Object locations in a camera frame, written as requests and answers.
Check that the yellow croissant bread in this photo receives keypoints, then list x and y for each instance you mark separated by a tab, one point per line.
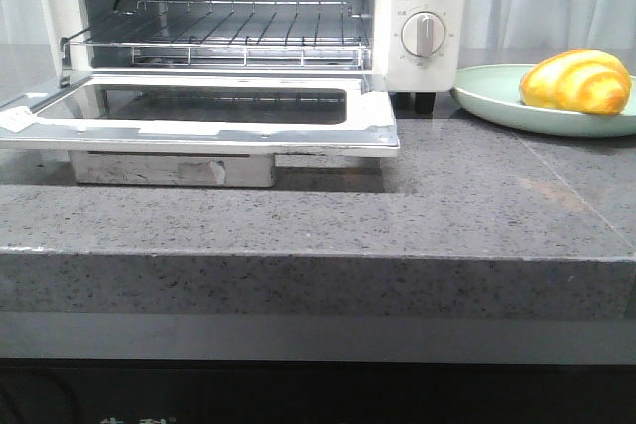
589	81

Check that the metal wire oven rack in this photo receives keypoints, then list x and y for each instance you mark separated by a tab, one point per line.
223	33

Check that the white Toshiba toaster oven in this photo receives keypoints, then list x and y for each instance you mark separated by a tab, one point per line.
422	76

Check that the silver oven door handle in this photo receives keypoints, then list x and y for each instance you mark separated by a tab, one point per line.
221	171

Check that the light green plate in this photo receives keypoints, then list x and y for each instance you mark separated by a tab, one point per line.
491	92

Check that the lower white timer knob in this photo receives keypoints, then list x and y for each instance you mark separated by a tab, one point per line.
423	34

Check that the glass oven door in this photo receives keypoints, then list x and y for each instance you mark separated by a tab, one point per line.
167	112

